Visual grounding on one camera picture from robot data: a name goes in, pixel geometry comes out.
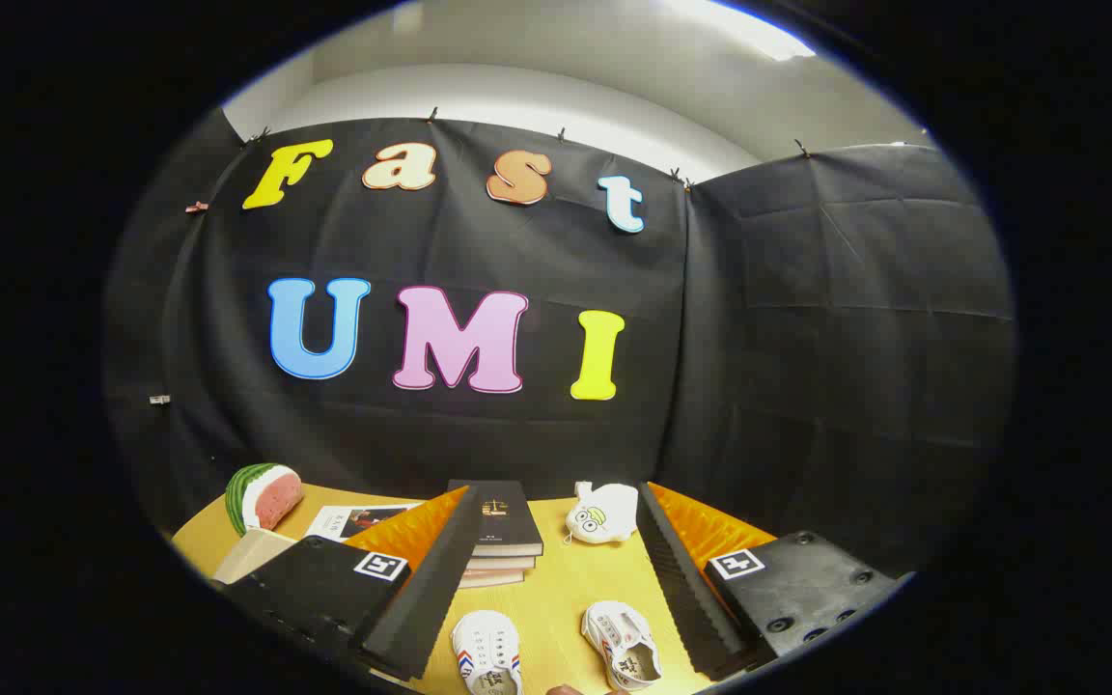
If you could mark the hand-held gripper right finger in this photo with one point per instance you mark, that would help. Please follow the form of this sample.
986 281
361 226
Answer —
686 598

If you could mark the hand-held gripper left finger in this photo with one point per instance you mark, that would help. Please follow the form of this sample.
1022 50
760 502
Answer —
421 598

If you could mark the white canvas shoe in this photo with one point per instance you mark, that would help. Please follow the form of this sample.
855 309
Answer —
486 647
619 637

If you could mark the cream fabric storage box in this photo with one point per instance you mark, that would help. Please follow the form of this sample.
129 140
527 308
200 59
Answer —
252 557

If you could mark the reddish brown book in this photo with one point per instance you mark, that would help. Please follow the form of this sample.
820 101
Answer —
493 578

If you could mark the brown book with white pages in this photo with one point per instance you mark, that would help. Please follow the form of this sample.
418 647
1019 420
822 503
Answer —
508 563

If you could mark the white portrait cover book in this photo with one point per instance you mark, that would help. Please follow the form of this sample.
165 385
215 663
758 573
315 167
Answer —
353 521

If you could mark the black hardcover book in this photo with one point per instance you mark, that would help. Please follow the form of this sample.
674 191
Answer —
503 516

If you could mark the white cartoon plush toy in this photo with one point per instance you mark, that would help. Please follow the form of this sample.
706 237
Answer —
604 514

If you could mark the watermelon slice toy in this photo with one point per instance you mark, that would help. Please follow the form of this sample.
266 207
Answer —
262 497

